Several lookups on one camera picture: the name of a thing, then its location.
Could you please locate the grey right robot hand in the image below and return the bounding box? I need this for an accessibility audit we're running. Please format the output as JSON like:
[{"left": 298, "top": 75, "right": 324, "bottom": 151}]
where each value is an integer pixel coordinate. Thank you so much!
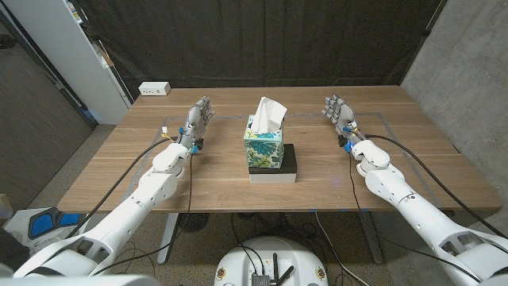
[{"left": 321, "top": 93, "right": 367, "bottom": 148}]

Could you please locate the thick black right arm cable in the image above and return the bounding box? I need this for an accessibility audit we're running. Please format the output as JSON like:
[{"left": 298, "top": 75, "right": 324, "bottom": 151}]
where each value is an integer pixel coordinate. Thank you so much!
[{"left": 364, "top": 133, "right": 508, "bottom": 240}]

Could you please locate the white robot torso base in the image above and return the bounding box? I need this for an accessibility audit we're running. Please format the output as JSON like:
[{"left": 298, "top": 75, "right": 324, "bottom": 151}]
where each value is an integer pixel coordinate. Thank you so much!
[{"left": 213, "top": 236, "right": 329, "bottom": 286}]

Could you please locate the black torso cable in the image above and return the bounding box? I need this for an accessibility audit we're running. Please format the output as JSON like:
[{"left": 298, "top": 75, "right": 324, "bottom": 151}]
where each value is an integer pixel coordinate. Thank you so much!
[{"left": 230, "top": 213, "right": 266, "bottom": 276}]

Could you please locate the cardboard box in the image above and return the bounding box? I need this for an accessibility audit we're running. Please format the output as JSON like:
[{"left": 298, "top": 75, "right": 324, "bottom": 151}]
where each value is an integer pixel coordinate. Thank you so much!
[{"left": 0, "top": 193, "right": 15, "bottom": 227}]

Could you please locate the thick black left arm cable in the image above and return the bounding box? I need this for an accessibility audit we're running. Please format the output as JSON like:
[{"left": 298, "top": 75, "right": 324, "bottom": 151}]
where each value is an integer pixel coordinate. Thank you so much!
[{"left": 65, "top": 134, "right": 178, "bottom": 239}]

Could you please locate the white floor cable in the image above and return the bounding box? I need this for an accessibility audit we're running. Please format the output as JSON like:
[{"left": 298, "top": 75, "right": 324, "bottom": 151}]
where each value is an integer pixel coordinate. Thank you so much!
[{"left": 314, "top": 210, "right": 372, "bottom": 286}]

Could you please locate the round black floor fan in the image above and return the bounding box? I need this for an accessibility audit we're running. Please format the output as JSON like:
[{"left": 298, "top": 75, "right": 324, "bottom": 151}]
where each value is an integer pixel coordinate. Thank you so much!
[{"left": 177, "top": 212, "right": 210, "bottom": 234}]

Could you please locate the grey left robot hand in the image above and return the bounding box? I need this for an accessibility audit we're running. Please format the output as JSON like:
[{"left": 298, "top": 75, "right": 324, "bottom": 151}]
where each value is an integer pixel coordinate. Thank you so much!
[{"left": 179, "top": 95, "right": 216, "bottom": 150}]

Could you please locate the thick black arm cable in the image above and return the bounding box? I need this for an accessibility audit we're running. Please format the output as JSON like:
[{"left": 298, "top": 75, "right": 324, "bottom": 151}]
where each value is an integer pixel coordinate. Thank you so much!
[
  {"left": 65, "top": 134, "right": 178, "bottom": 239},
  {"left": 364, "top": 133, "right": 508, "bottom": 240}
]

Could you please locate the blue and black foot pedal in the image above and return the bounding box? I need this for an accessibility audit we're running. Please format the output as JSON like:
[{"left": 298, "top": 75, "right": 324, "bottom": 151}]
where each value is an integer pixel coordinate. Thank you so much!
[{"left": 27, "top": 206, "right": 87, "bottom": 241}]

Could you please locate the white table leg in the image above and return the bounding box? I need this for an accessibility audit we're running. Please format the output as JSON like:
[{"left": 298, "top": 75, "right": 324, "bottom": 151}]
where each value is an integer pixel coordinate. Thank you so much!
[{"left": 156, "top": 212, "right": 179, "bottom": 265}]

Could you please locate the grey table leg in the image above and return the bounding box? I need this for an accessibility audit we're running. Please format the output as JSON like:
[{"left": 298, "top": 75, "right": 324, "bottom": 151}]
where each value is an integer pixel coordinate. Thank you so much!
[{"left": 359, "top": 211, "right": 385, "bottom": 265}]

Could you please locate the black electronics box with antennas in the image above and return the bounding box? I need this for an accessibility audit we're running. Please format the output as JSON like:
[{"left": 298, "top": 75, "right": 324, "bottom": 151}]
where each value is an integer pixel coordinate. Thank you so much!
[{"left": 251, "top": 252, "right": 295, "bottom": 286}]

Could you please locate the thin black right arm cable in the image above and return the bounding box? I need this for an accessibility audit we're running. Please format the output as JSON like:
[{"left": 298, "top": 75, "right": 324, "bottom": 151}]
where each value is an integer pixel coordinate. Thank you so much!
[{"left": 347, "top": 152, "right": 483, "bottom": 284}]

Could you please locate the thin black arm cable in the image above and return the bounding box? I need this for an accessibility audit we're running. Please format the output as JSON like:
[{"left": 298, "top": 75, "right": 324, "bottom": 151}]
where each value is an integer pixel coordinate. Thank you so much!
[
  {"left": 90, "top": 152, "right": 195, "bottom": 277},
  {"left": 347, "top": 152, "right": 483, "bottom": 284}
]

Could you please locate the black backdrop curtain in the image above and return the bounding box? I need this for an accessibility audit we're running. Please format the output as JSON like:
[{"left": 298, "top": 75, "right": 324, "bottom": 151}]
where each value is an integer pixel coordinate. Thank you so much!
[{"left": 75, "top": 0, "right": 449, "bottom": 100}]

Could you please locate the teal floral tissue box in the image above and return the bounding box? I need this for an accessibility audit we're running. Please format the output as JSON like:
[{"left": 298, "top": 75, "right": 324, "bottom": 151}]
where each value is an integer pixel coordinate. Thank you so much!
[{"left": 243, "top": 114, "right": 285, "bottom": 170}]

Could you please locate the white tissue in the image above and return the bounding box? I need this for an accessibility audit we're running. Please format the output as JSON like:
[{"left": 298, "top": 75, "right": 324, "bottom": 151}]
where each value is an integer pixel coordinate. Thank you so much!
[{"left": 250, "top": 96, "right": 288, "bottom": 134}]

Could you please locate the black and white foam block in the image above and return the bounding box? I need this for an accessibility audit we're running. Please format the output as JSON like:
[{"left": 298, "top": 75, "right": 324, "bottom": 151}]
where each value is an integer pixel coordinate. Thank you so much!
[{"left": 248, "top": 143, "right": 298, "bottom": 185}]

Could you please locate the white power strip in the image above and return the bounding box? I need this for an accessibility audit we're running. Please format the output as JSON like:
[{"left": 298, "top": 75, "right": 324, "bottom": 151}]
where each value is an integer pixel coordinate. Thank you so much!
[{"left": 137, "top": 81, "right": 172, "bottom": 97}]

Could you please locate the white cabinet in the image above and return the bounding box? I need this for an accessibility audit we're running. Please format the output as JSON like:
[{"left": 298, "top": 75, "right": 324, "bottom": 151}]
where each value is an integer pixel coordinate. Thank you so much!
[{"left": 2, "top": 0, "right": 134, "bottom": 126}]

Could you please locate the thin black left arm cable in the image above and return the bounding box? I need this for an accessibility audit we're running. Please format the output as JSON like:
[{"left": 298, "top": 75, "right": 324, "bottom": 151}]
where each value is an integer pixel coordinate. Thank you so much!
[{"left": 90, "top": 152, "right": 195, "bottom": 277}]

